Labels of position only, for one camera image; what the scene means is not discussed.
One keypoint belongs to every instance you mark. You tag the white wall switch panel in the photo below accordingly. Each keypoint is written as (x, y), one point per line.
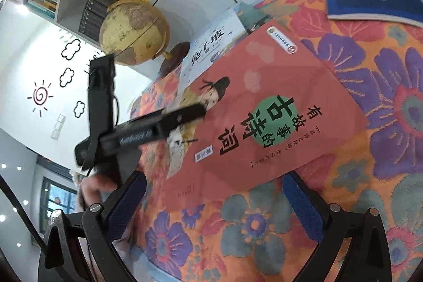
(58, 126)

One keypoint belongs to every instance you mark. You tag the dark framed window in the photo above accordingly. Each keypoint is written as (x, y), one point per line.
(59, 199)

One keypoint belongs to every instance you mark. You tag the set of dark hardcover volumes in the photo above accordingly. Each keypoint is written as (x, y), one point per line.
(94, 14)

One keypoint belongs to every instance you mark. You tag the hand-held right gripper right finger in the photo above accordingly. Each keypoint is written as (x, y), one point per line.
(302, 206)

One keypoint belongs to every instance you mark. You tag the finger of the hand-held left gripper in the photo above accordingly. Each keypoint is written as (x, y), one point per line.
(185, 118)

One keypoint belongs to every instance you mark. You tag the person's left hand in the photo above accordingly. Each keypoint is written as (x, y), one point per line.
(94, 191)

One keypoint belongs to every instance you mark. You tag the orange floral table cloth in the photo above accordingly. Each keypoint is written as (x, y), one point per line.
(363, 77)

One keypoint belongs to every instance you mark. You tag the antique yellow globe wooden base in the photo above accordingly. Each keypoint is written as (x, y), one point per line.
(132, 31)

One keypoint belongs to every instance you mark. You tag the red poet cover book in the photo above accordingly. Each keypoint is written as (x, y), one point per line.
(297, 83)

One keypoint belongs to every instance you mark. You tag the black cloud wall decal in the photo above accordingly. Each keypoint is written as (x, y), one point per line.
(80, 108)

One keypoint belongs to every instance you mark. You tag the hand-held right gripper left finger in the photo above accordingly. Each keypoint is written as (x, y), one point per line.
(129, 199)

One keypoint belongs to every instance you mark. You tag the green leaf branch decal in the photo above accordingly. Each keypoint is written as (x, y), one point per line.
(66, 36)

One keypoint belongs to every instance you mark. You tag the black lettering wall decal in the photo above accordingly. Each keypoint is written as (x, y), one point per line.
(99, 54)

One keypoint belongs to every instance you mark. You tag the pale blue illustrated storybook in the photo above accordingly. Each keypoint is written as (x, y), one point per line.
(214, 47)
(256, 16)

